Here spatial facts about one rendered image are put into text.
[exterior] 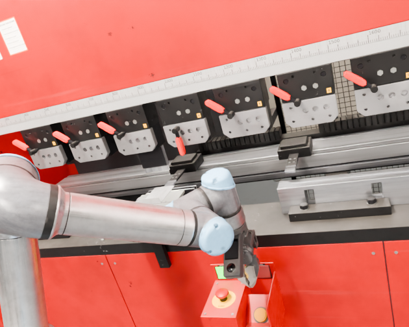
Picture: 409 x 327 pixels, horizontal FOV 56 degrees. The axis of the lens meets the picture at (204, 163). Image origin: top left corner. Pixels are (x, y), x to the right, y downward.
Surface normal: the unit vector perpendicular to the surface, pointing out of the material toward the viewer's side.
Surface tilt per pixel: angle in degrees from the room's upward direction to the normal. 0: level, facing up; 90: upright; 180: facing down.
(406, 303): 90
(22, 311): 90
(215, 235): 90
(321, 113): 90
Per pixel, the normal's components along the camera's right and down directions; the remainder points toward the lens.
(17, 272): 0.38, 0.22
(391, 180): -0.29, 0.41
